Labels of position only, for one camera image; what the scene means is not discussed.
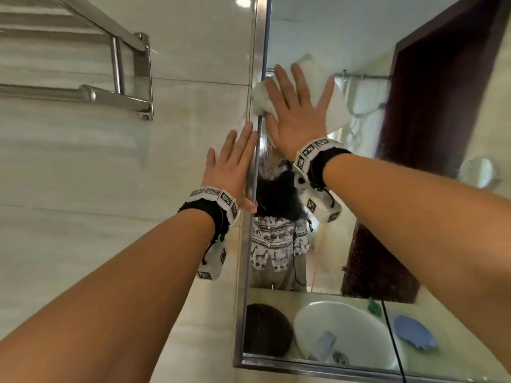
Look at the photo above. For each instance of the person's left hand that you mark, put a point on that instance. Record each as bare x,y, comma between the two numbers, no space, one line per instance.
229,171

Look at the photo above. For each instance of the person's right hand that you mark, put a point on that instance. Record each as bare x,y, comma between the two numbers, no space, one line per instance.
299,119

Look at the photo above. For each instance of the person's right thumb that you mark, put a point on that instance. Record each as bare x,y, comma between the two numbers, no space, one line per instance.
272,127

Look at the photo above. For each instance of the person's left thumb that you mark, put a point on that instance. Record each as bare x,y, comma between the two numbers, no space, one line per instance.
250,204

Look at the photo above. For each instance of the person's left middle finger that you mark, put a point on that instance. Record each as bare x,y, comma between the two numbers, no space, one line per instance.
242,141

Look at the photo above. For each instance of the person's left little finger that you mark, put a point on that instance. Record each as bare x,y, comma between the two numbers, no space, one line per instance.
210,161

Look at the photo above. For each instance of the person's right middle finger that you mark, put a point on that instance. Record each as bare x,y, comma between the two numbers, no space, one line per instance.
284,83

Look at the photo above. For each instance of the person's right little finger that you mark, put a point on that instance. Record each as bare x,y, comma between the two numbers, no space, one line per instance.
328,93

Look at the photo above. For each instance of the white cleaning cloth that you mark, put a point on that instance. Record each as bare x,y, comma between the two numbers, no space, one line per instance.
319,71

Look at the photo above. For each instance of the person's right forearm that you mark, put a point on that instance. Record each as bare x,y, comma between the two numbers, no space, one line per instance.
419,219

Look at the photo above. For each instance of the person's left forearm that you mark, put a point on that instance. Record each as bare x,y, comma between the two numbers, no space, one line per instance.
119,299

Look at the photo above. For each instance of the chrome towel rack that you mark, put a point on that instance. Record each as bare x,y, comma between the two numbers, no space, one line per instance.
119,97

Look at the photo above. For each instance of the white marker wristband camera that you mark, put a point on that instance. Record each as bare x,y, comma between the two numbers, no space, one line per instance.
309,153
217,197

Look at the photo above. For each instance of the metal framed wall mirror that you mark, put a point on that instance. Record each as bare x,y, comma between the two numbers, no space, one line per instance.
359,31

